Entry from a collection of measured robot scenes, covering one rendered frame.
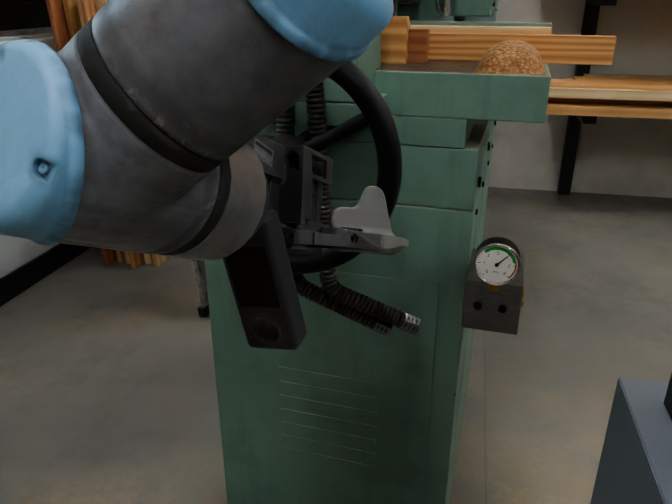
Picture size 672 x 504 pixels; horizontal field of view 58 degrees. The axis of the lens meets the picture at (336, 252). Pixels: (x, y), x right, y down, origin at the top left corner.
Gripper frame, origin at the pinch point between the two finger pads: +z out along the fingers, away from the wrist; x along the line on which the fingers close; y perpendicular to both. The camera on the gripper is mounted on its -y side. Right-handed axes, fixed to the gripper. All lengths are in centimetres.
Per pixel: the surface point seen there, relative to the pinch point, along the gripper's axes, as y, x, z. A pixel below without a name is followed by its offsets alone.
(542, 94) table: 22.4, -16.8, 25.0
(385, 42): 33.3, 5.4, 26.2
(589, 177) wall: 66, -11, 292
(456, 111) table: 21.1, -5.9, 24.2
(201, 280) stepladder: 0, 99, 106
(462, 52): 33.9, -3.9, 34.9
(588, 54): 32, -22, 38
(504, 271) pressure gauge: -0.2, -11.6, 29.0
